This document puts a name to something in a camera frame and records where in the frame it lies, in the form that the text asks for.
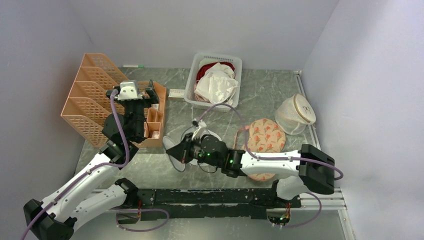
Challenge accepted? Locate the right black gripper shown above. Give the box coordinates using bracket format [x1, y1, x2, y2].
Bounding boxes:
[166, 132, 222, 168]

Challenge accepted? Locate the white mesh laundry bag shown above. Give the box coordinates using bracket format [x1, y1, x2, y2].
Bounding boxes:
[162, 126, 222, 173]

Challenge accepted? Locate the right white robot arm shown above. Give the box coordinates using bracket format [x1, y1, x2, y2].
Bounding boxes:
[165, 133, 336, 207]

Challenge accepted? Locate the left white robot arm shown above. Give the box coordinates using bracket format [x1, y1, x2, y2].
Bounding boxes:
[23, 80, 160, 240]

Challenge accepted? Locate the red bra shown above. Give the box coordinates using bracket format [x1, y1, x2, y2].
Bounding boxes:
[196, 62, 236, 84]

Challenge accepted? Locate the small beige mesh bag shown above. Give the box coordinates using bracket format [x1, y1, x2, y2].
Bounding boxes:
[274, 93, 316, 135]

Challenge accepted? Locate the green white marker pen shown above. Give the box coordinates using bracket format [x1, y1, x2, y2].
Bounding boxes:
[122, 64, 145, 68]

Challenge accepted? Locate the small white cardboard box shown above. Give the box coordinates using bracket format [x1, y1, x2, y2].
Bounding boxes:
[168, 89, 185, 100]

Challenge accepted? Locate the orange plastic file organizer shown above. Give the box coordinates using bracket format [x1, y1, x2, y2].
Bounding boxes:
[60, 53, 167, 148]

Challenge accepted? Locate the white plastic basket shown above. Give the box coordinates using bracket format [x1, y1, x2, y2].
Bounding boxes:
[184, 52, 242, 109]

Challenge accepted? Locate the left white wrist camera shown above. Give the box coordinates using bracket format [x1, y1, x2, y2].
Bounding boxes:
[117, 80, 140, 101]

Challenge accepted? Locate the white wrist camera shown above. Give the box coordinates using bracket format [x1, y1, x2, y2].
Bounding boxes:
[117, 80, 140, 101]
[192, 120, 207, 133]

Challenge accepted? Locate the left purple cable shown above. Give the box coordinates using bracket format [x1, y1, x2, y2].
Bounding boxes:
[19, 88, 170, 240]

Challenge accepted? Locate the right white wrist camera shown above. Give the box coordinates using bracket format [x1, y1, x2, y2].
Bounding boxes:
[192, 120, 207, 133]

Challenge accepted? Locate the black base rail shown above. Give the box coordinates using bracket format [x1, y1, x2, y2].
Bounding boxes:
[133, 188, 302, 221]

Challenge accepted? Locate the aluminium frame rail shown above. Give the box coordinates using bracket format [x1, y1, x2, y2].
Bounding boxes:
[293, 70, 356, 240]

